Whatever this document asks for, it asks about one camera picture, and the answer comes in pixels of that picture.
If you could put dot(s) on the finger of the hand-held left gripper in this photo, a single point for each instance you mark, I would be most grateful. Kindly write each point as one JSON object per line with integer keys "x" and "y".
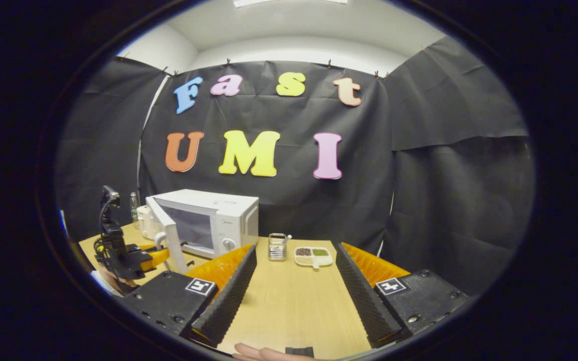
{"x": 157, "y": 257}

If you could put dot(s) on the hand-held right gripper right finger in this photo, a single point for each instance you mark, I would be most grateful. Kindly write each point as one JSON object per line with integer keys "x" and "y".
{"x": 362, "y": 296}

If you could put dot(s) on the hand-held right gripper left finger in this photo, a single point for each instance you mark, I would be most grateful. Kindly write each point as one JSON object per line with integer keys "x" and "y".
{"x": 229, "y": 296}

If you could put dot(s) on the white microwave oven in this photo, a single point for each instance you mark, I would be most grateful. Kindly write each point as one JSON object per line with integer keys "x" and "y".
{"x": 229, "y": 215}

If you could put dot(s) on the white kettle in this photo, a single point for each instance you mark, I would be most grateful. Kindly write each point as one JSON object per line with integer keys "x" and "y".
{"x": 144, "y": 223}

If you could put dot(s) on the clear plastic bottle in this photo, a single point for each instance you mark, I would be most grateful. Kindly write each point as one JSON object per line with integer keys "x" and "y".
{"x": 134, "y": 208}

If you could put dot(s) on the white divided spice dish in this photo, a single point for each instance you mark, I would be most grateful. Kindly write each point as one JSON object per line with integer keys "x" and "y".
{"x": 314, "y": 256}

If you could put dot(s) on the clear jar with spoon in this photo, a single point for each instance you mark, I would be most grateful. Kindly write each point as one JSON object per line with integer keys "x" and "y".
{"x": 277, "y": 248}

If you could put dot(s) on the long ceiling light panel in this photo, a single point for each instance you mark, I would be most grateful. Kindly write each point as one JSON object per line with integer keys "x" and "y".
{"x": 289, "y": 2}

